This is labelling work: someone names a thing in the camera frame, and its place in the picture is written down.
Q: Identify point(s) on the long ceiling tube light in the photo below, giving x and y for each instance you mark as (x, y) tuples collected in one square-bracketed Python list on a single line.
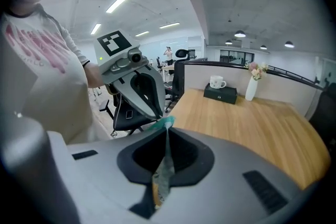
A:
[(119, 1), (142, 33), (95, 29), (169, 25)]

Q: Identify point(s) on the person's white printed shirt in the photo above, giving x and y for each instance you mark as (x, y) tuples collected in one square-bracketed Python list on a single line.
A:
[(52, 81)]

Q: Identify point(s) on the black office chair with headrest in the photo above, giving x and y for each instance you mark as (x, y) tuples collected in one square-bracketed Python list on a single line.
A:
[(178, 76)]

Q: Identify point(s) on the teal zipper pouch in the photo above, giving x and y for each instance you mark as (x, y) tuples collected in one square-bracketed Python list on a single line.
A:
[(168, 121)]

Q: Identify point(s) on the dark office chair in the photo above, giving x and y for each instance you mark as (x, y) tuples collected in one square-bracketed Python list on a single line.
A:
[(324, 115)]

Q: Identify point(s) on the pink flower bouquet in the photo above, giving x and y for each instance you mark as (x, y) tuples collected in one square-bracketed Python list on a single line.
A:
[(256, 69)]

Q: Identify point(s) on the black pendant lamp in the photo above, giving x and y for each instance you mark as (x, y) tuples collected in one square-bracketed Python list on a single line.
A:
[(263, 47), (228, 42), (289, 44), (240, 33)]

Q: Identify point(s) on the grey desk partition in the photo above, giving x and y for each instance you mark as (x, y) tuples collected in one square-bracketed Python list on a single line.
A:
[(199, 78)]

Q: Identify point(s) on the black smartphone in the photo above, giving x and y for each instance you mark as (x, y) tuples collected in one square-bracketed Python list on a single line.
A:
[(129, 114)]

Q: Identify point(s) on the white patterned mug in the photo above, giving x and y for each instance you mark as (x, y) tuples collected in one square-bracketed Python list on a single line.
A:
[(216, 82)]

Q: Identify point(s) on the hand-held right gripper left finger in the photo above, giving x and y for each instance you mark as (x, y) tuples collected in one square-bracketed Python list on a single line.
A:
[(105, 178)]

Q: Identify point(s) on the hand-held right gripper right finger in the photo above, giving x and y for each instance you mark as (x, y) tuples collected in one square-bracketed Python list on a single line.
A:
[(223, 191)]

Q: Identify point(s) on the black office chair with phone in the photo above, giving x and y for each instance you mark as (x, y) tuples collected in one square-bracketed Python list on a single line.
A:
[(131, 123)]

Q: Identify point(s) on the person's left forearm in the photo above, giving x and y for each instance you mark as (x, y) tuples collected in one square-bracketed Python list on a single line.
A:
[(94, 76)]

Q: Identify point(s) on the black box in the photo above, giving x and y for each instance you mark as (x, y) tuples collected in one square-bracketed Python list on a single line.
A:
[(220, 95)]

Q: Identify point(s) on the white vase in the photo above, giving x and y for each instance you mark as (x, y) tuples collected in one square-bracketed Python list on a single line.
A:
[(250, 90)]

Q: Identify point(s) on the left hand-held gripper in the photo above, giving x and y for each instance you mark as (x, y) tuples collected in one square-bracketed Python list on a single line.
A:
[(113, 60)]

